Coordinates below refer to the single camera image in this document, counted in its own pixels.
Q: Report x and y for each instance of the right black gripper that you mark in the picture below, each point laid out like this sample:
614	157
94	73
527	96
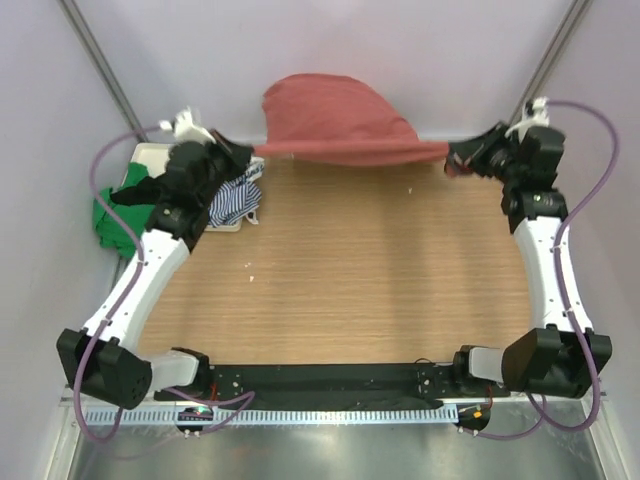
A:
471	155

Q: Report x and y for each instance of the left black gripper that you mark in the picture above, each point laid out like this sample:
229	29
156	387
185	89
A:
235	154

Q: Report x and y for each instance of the black tank top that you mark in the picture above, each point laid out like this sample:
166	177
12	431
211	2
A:
148	191

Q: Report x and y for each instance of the red tank top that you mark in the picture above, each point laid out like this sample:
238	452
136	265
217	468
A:
339	120

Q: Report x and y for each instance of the green tank top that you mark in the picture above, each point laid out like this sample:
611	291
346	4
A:
111	235

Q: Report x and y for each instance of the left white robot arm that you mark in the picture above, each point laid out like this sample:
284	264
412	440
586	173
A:
100	360

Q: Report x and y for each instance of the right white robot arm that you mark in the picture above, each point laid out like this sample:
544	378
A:
561	354

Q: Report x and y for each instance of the blue white striped tank top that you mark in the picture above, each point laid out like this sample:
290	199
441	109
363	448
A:
238	200

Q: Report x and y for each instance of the cream plastic tray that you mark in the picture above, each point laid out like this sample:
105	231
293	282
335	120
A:
155	156

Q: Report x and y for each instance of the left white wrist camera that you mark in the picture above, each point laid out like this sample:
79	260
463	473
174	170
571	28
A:
185	126

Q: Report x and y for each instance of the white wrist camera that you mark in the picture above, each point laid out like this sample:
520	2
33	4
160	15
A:
185	126
534	113

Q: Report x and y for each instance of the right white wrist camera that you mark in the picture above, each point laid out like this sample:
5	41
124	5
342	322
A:
534	113

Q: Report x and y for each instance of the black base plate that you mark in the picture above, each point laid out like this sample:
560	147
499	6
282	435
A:
420	387

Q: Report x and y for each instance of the slotted cable duct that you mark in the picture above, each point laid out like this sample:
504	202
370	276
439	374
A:
182	415

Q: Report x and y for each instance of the aluminium front rail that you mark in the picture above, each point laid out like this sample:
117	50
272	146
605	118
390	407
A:
564	379

